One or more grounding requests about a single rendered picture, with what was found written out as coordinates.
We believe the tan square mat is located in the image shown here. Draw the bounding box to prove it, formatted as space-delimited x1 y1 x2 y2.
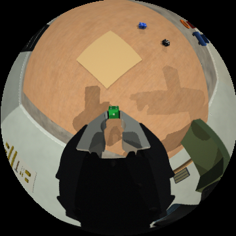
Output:
76 30 142 88

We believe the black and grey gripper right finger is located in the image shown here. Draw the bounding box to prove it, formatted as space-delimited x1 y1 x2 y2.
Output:
119 110 175 178

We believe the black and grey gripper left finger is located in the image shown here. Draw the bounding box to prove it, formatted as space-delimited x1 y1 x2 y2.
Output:
55 111 109 179

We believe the black die with white pips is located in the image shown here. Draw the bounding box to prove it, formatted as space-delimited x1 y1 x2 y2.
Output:
162 39 170 47

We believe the blue die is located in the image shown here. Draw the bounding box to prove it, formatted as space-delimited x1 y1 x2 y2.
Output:
138 22 147 29

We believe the green die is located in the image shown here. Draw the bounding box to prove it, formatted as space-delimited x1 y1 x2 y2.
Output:
108 106 119 119

